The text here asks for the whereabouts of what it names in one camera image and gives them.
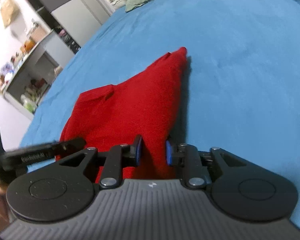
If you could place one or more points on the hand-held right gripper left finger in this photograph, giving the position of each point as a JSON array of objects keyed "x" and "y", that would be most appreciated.
[{"x": 138, "y": 152}]

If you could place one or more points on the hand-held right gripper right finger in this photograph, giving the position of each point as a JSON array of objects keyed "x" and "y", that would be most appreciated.
[{"x": 168, "y": 155}]

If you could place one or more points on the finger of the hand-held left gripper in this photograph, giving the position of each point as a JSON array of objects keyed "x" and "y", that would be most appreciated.
[{"x": 70, "y": 146}]

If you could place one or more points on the red knit sweater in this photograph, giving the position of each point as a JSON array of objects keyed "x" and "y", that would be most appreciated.
[{"x": 140, "y": 100}]

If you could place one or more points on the green packet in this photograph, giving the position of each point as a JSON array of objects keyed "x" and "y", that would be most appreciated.
[{"x": 28, "y": 103}]

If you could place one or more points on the white desk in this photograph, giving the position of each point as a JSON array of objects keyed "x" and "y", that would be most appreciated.
[{"x": 51, "y": 45}]

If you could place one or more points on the orange toy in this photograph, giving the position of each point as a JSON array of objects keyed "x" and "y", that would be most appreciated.
[{"x": 29, "y": 45}]

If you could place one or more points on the woven basket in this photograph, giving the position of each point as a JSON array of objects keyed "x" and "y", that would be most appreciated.
[{"x": 39, "y": 34}]

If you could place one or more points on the white and grey wardrobe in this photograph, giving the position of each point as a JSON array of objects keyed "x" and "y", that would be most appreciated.
[{"x": 72, "y": 7}]

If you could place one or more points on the beige tote bag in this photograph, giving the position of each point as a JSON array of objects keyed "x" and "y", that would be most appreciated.
[{"x": 9, "y": 8}]

